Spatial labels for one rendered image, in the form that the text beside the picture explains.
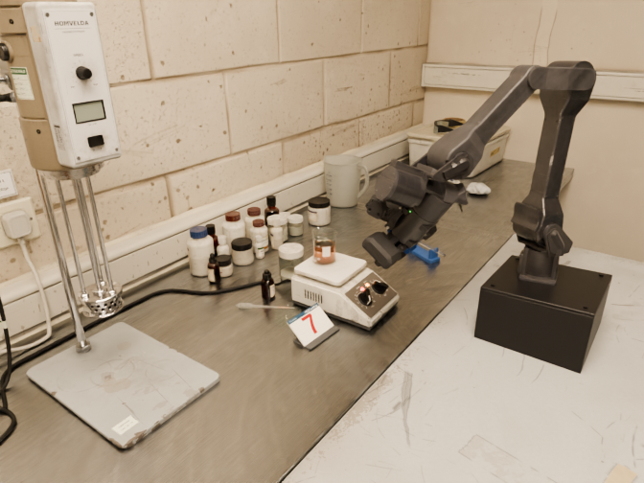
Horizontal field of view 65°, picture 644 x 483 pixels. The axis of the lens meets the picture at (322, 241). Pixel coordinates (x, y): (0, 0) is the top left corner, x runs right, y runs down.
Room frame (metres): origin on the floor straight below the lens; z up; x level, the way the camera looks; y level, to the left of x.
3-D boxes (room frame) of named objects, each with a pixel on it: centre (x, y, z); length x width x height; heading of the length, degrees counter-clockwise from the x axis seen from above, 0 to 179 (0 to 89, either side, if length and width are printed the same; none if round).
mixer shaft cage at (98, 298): (0.72, 0.37, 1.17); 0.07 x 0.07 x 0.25
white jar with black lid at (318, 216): (1.43, 0.01, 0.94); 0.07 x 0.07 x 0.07
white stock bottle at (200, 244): (1.12, 0.30, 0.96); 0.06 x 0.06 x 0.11
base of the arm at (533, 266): (0.86, -0.42, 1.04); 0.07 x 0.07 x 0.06; 61
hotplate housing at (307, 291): (0.96, -0.04, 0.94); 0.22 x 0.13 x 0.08; 55
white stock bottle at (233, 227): (1.23, 0.23, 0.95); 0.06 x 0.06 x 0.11
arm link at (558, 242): (0.86, -0.42, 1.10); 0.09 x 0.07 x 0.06; 20
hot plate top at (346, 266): (0.97, -0.02, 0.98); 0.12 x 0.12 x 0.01; 55
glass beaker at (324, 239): (0.99, 0.00, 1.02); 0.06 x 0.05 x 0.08; 37
